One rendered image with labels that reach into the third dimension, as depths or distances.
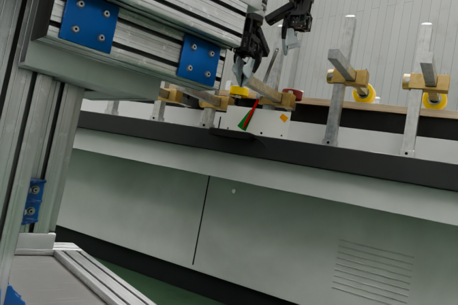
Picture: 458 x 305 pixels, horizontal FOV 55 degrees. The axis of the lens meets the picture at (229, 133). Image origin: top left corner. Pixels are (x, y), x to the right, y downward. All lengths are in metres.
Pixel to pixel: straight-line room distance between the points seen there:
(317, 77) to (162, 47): 6.99
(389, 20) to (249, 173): 5.88
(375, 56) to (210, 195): 5.55
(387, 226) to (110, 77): 1.16
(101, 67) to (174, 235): 1.27
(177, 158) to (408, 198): 0.88
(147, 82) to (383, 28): 6.52
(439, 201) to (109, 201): 1.50
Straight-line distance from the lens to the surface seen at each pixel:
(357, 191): 1.52
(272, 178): 1.61
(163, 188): 2.08
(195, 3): 0.86
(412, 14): 7.14
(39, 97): 0.92
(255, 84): 1.40
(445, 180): 1.45
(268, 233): 1.83
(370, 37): 7.39
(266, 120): 1.62
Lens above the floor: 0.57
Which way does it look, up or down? 4 degrees up
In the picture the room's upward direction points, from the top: 11 degrees clockwise
